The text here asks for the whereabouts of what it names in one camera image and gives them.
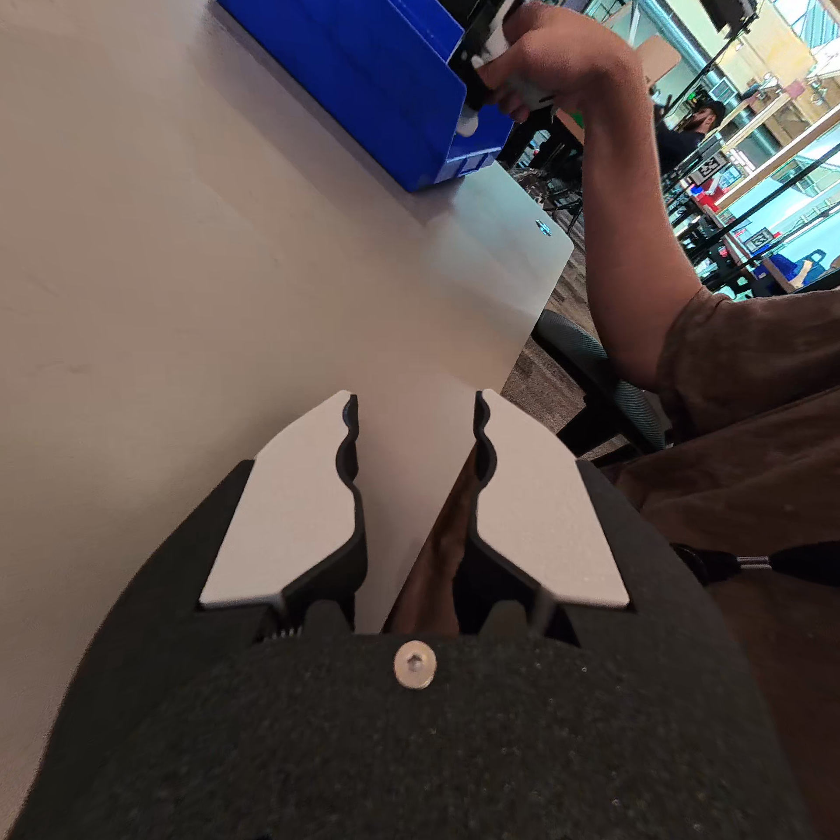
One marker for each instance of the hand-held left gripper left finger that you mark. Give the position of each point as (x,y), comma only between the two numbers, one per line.
(286,519)

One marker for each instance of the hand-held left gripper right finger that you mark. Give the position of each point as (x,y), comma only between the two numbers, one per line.
(545,519)

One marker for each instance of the blue plastic bin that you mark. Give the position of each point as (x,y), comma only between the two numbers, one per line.
(368,79)

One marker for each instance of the person's right forearm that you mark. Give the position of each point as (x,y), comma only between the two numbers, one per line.
(637,236)

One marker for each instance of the person's right hand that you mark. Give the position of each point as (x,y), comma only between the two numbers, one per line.
(565,53)

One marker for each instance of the black office chair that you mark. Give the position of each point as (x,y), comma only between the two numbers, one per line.
(597,381)

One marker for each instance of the person's brown clothing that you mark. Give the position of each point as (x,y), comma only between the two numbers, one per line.
(748,433)

